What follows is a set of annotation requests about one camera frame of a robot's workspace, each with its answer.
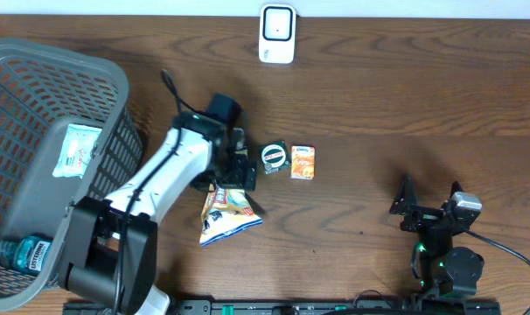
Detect yellow snack bag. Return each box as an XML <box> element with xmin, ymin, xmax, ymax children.
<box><xmin>199</xmin><ymin>186</ymin><xmax>262</xmax><ymax>247</ymax></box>

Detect small green box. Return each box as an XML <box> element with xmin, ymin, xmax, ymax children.
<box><xmin>259</xmin><ymin>140</ymin><xmax>291</xmax><ymax>175</ymax></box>

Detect small orange box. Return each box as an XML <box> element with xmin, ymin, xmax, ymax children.
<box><xmin>290</xmin><ymin>145</ymin><xmax>316</xmax><ymax>180</ymax></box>

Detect teal tissue packet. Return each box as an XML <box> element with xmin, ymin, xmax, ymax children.
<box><xmin>52</xmin><ymin>123</ymin><xmax>101</xmax><ymax>179</ymax></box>

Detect blue mouthwash bottle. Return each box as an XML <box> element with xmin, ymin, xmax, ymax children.
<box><xmin>0</xmin><ymin>235</ymin><xmax>52</xmax><ymax>276</ymax></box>

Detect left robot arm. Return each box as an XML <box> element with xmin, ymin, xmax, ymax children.
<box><xmin>58</xmin><ymin>110</ymin><xmax>257</xmax><ymax>314</ymax></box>

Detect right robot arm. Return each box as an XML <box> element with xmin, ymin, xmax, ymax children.
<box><xmin>389</xmin><ymin>174</ymin><xmax>485</xmax><ymax>299</ymax></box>

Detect white barcode scanner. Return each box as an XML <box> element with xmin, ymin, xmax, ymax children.
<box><xmin>258</xmin><ymin>3</ymin><xmax>297</xmax><ymax>64</ymax></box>

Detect grey plastic basket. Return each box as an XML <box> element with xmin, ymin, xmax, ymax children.
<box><xmin>0</xmin><ymin>38</ymin><xmax>143</xmax><ymax>312</ymax></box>

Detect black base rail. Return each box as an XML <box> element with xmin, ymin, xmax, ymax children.
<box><xmin>63</xmin><ymin>298</ymin><xmax>502</xmax><ymax>315</ymax></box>

